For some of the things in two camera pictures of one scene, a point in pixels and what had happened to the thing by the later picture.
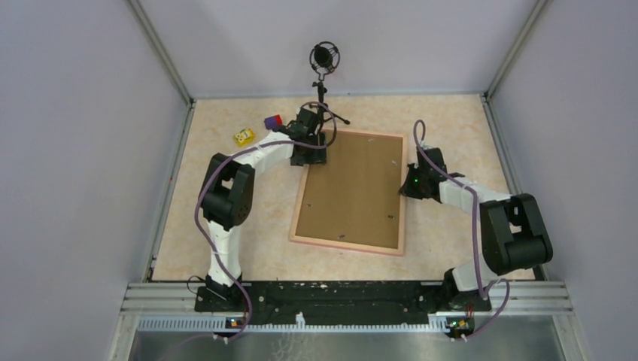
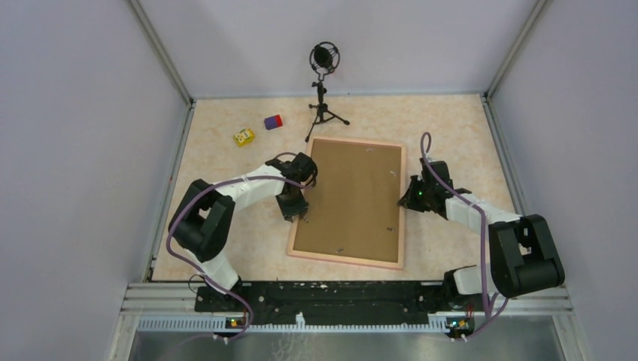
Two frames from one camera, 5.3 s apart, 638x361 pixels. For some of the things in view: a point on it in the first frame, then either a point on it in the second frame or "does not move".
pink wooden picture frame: (399, 251) -> (402, 218)
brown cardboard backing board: (354, 197) does not move
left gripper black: (317, 156) -> (299, 208)
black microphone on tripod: (324, 58) does not move
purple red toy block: (272, 122) does not move
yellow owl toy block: (244, 137) does not move
